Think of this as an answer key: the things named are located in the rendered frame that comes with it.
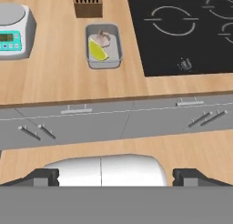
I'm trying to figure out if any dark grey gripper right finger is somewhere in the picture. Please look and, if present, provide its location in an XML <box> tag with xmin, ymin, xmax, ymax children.
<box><xmin>171</xmin><ymin>168</ymin><xmax>233</xmax><ymax>188</ymax></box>

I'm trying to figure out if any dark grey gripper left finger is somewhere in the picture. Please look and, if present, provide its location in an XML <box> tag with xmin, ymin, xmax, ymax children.
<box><xmin>0</xmin><ymin>168</ymin><xmax>60</xmax><ymax>188</ymax></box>

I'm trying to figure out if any yellow lemon wedge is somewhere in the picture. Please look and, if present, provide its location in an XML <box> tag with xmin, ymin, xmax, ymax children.
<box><xmin>87</xmin><ymin>36</ymin><xmax>109</xmax><ymax>62</ymax></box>

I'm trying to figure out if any pale garlic bulb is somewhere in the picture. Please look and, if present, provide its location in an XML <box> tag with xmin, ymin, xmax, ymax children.
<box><xmin>90</xmin><ymin>28</ymin><xmax>113</xmax><ymax>49</ymax></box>

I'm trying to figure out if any grey vegetable container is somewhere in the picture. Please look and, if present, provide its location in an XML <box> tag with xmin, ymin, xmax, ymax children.
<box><xmin>85</xmin><ymin>23</ymin><xmax>124</xmax><ymax>70</ymax></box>

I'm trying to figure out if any grey cupboard door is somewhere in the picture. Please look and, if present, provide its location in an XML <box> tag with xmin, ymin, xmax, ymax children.
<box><xmin>201</xmin><ymin>102</ymin><xmax>233</xmax><ymax>133</ymax></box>
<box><xmin>120</xmin><ymin>105</ymin><xmax>215</xmax><ymax>140</ymax></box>
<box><xmin>28</xmin><ymin>110</ymin><xmax>133</xmax><ymax>146</ymax></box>
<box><xmin>0</xmin><ymin>117</ymin><xmax>64</xmax><ymax>151</ymax></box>

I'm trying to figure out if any white rounded object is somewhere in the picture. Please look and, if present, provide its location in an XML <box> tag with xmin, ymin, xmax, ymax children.
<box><xmin>43</xmin><ymin>153</ymin><xmax>168</xmax><ymax>188</ymax></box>

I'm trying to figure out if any grey drawer front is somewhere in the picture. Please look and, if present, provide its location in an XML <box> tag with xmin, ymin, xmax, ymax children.
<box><xmin>129</xmin><ymin>93</ymin><xmax>233</xmax><ymax>114</ymax></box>
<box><xmin>15</xmin><ymin>99</ymin><xmax>135</xmax><ymax>119</ymax></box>

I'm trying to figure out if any black hob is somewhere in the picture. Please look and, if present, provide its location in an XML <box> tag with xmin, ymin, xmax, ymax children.
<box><xmin>125</xmin><ymin>0</ymin><xmax>233</xmax><ymax>78</ymax></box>

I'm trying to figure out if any white kitchen scale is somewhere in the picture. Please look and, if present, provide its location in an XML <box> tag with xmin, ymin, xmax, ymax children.
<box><xmin>0</xmin><ymin>2</ymin><xmax>37</xmax><ymax>61</ymax></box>

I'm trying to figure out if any wooden knife block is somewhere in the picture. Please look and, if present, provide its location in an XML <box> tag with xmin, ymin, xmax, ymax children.
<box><xmin>71</xmin><ymin>0</ymin><xmax>105</xmax><ymax>19</ymax></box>

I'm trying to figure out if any silver cupboard door handle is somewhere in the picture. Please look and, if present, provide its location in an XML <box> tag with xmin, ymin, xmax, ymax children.
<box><xmin>37</xmin><ymin>123</ymin><xmax>57</xmax><ymax>140</ymax></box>
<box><xmin>199</xmin><ymin>109</ymin><xmax>228</xmax><ymax>127</ymax></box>
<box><xmin>187</xmin><ymin>110</ymin><xmax>214</xmax><ymax>128</ymax></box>
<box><xmin>17</xmin><ymin>125</ymin><xmax>42</xmax><ymax>141</ymax></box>

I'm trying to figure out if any silver drawer handle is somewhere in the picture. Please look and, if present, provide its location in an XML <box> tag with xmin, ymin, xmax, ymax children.
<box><xmin>60</xmin><ymin>104</ymin><xmax>93</xmax><ymax>115</ymax></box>
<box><xmin>175</xmin><ymin>97</ymin><xmax>205</xmax><ymax>107</ymax></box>

